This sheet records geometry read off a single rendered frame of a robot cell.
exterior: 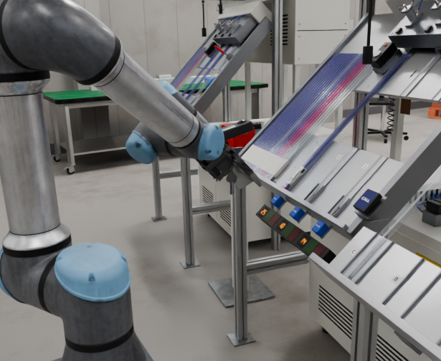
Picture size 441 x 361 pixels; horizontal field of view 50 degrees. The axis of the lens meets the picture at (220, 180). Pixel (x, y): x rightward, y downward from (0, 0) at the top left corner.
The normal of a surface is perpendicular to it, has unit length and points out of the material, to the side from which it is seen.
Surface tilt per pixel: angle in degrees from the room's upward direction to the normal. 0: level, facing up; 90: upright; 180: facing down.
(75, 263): 7
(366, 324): 90
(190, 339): 0
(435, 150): 90
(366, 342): 90
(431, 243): 90
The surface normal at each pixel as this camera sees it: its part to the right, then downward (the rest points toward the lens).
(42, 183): 0.83, 0.14
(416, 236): -0.94, 0.11
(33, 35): 0.04, 0.40
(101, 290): 0.45, 0.19
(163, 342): -0.03, -0.96
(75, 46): 0.40, 0.40
